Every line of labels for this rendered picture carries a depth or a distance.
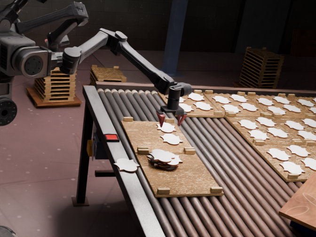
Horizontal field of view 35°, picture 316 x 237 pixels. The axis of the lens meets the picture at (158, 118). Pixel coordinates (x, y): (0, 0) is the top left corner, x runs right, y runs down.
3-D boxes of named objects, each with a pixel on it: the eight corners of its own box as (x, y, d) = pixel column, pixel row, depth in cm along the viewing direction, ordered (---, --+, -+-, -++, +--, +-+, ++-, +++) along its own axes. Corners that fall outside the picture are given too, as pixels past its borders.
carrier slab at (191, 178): (154, 197, 230) (155, 194, 229) (134, 155, 265) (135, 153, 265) (223, 195, 240) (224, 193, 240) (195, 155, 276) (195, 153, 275)
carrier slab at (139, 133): (134, 154, 266) (135, 152, 266) (120, 122, 302) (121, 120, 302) (195, 155, 276) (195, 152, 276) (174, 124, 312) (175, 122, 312)
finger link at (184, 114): (185, 128, 245) (188, 111, 241) (172, 129, 242) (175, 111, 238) (179, 122, 251) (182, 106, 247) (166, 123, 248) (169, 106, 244)
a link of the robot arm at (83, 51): (98, 39, 265) (103, 23, 260) (120, 51, 264) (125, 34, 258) (55, 69, 228) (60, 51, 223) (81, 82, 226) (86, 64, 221)
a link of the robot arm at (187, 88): (156, 90, 243) (162, 75, 239) (172, 86, 252) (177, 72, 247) (172, 104, 238) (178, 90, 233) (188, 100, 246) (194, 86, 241)
